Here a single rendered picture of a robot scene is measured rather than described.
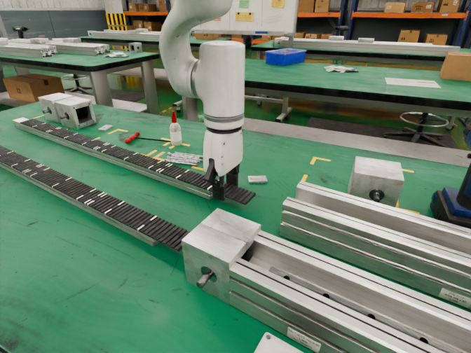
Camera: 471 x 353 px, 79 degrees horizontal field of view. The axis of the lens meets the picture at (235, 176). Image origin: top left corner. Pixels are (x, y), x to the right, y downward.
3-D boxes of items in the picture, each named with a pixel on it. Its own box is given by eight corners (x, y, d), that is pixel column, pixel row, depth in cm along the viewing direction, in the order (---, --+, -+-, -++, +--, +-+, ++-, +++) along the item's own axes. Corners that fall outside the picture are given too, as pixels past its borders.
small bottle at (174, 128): (172, 141, 102) (168, 109, 96) (182, 141, 102) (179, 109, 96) (170, 146, 99) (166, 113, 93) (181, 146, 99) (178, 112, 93)
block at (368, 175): (345, 212, 66) (354, 177, 62) (347, 188, 76) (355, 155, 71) (393, 223, 63) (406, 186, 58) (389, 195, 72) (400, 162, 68)
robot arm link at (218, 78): (192, 113, 58) (233, 120, 55) (186, 42, 51) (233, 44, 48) (212, 103, 65) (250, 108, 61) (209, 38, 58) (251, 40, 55)
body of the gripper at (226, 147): (223, 112, 66) (223, 155, 72) (195, 125, 58) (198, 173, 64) (251, 118, 63) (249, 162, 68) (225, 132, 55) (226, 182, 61)
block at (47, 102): (39, 120, 121) (31, 98, 116) (65, 113, 129) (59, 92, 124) (53, 125, 116) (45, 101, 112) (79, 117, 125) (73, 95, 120)
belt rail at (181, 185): (15, 127, 114) (12, 120, 113) (26, 124, 117) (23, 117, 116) (209, 199, 71) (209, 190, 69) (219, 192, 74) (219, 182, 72)
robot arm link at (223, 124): (219, 103, 65) (220, 115, 66) (195, 113, 58) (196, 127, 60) (252, 108, 61) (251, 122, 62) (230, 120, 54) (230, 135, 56)
